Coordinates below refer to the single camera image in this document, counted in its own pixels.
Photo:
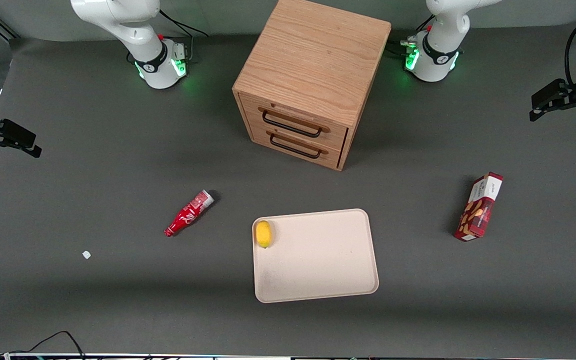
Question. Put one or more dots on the yellow lemon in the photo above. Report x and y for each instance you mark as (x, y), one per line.
(263, 234)

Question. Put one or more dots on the red cola bottle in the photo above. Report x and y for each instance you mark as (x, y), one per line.
(188, 214)

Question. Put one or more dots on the beige plastic tray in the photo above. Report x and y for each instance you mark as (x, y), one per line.
(318, 260)

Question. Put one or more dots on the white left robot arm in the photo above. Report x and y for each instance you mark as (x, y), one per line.
(440, 45)

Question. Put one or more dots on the red cookie box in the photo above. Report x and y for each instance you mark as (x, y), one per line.
(478, 210)

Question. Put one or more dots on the wooden two-drawer cabinet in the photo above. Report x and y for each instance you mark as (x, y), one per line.
(318, 60)

